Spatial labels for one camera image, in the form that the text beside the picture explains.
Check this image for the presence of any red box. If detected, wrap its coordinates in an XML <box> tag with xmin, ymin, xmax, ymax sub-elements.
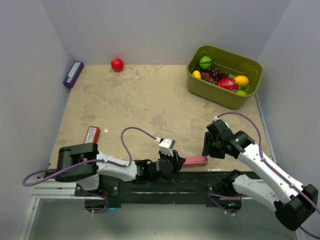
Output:
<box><xmin>84</xmin><ymin>126</ymin><xmax>101</xmax><ymax>144</ymax></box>

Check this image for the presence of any small yellow lemon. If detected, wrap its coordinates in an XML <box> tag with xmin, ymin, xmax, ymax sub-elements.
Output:
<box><xmin>192</xmin><ymin>70</ymin><xmax>202</xmax><ymax>79</ymax></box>

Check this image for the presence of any aluminium frame rail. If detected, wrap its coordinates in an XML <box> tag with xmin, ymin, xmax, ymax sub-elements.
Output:
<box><xmin>18</xmin><ymin>94</ymin><xmax>306</xmax><ymax>240</ymax></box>

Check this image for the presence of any pink paper box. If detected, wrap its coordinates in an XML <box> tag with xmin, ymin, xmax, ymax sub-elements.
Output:
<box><xmin>182</xmin><ymin>156</ymin><xmax>208</xmax><ymax>169</ymax></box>

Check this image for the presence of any yellow orange fruit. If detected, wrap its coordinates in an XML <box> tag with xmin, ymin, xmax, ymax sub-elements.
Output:
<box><xmin>234</xmin><ymin>75</ymin><xmax>250</xmax><ymax>87</ymax></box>

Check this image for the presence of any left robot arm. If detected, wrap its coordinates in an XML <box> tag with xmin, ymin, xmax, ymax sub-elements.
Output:
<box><xmin>54</xmin><ymin>143</ymin><xmax>186</xmax><ymax>196</ymax></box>

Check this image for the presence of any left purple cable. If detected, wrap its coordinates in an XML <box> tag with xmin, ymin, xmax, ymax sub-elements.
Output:
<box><xmin>21</xmin><ymin>126</ymin><xmax>162</xmax><ymax>187</ymax></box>

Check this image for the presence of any purple grapes bunch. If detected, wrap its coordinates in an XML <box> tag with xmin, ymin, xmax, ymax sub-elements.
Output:
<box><xmin>200</xmin><ymin>66</ymin><xmax>230</xmax><ymax>85</ymax></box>

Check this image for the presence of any small green fruit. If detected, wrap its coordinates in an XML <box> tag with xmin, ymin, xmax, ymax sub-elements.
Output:
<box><xmin>236</xmin><ymin>90</ymin><xmax>247</xmax><ymax>96</ymax></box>

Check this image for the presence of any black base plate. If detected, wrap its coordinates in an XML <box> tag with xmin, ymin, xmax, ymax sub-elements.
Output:
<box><xmin>72</xmin><ymin>170</ymin><xmax>242</xmax><ymax>213</ymax></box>

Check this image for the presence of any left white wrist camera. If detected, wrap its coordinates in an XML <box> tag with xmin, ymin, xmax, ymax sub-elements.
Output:
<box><xmin>158</xmin><ymin>137</ymin><xmax>176</xmax><ymax>157</ymax></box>

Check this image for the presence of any red dragon fruit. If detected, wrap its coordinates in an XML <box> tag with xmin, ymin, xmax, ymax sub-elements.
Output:
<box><xmin>217</xmin><ymin>77</ymin><xmax>239</xmax><ymax>92</ymax></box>

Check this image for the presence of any green plastic basket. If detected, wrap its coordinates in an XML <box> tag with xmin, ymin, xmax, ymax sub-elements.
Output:
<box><xmin>186</xmin><ymin>45</ymin><xmax>264</xmax><ymax>110</ymax></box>

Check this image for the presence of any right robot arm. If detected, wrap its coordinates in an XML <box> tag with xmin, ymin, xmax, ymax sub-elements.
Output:
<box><xmin>202</xmin><ymin>119</ymin><xmax>319</xmax><ymax>231</ymax></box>

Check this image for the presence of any purple box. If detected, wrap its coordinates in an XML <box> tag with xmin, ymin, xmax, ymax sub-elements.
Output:
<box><xmin>63</xmin><ymin>61</ymin><xmax>84</xmax><ymax>89</ymax></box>

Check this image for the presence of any red apple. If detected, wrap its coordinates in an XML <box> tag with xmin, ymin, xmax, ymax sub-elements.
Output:
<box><xmin>111</xmin><ymin>58</ymin><xmax>124</xmax><ymax>72</ymax></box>

